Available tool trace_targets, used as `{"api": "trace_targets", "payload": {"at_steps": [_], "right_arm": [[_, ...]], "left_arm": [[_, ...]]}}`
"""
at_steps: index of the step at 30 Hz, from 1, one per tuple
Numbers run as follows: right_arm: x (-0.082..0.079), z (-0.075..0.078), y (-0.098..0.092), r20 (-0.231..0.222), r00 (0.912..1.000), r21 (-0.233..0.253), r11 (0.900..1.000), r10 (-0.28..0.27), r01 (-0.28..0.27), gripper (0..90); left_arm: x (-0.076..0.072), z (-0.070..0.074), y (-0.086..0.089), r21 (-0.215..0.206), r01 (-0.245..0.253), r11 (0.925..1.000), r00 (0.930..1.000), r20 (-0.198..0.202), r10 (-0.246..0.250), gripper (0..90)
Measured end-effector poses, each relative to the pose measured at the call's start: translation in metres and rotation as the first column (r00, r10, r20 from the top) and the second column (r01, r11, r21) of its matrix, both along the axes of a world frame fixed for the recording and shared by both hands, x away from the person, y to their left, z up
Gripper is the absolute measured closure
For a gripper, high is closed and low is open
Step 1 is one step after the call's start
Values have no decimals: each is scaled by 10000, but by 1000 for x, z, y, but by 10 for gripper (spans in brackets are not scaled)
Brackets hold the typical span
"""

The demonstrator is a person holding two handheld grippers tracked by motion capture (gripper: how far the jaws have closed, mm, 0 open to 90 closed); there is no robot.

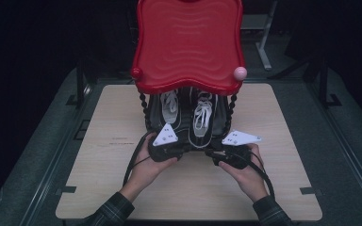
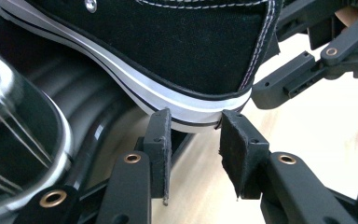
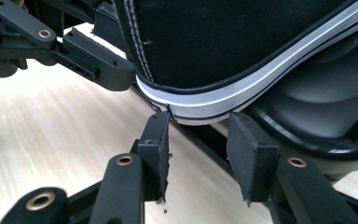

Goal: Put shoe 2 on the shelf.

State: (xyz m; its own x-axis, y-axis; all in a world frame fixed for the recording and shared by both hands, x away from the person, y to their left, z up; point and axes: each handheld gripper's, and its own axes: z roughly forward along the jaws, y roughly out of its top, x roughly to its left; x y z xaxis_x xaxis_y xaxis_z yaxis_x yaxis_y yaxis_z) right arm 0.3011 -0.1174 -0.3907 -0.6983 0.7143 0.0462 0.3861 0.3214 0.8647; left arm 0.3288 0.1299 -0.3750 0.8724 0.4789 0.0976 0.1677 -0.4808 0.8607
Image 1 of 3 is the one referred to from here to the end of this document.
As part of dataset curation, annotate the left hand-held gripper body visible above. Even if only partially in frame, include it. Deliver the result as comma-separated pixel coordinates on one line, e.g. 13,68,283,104
147,122,184,163

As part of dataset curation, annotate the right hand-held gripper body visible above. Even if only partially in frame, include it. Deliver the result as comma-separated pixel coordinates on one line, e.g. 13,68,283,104
211,129,263,170

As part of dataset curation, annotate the black canvas sneaker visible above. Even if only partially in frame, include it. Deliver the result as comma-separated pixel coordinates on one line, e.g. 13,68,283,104
188,89,220,149
157,89,184,130

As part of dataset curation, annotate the red and black shoe rack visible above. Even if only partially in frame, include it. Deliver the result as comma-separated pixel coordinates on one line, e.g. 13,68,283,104
130,0,249,153

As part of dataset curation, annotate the person's right hand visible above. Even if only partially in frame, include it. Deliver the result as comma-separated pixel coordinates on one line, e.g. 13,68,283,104
218,142,270,203

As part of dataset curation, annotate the person's left hand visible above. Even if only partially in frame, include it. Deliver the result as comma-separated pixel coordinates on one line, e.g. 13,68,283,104
119,133,179,203

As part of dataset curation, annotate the black tape strip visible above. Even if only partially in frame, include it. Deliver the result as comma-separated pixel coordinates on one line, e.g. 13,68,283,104
299,186,318,196
55,186,77,196

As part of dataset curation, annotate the black metal stand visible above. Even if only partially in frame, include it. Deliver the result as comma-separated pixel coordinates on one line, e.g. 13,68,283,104
65,57,92,110
305,55,343,110

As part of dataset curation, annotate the white metal stand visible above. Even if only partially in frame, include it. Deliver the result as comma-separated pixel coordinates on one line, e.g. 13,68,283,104
240,0,279,72

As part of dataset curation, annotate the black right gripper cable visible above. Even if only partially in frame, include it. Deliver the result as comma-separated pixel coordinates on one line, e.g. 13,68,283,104
227,146,276,201

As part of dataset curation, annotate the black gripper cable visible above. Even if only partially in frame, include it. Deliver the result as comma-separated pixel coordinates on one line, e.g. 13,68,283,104
122,130,156,188
227,146,276,201

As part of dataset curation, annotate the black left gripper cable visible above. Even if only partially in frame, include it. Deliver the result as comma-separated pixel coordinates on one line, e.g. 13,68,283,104
122,130,156,188

